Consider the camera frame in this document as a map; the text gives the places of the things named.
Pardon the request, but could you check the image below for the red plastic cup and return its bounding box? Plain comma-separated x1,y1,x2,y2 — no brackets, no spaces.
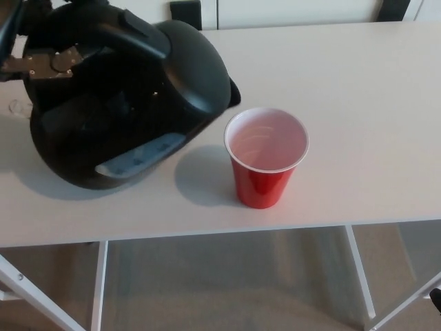
223,107,310,210

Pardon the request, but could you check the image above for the black electric kettle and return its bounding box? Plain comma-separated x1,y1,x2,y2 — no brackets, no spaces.
22,0,242,191

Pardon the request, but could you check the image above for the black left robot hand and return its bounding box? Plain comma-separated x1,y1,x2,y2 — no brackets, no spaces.
0,0,113,83

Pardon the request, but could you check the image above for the white table leg frame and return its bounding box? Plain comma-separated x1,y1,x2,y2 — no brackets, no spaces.
0,240,110,331
344,225,441,331

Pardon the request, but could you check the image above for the black chair back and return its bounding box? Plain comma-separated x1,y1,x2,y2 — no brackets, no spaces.
170,1,201,30
377,0,411,20

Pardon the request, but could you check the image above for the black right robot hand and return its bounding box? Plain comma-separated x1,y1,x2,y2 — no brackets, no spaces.
429,288,441,317

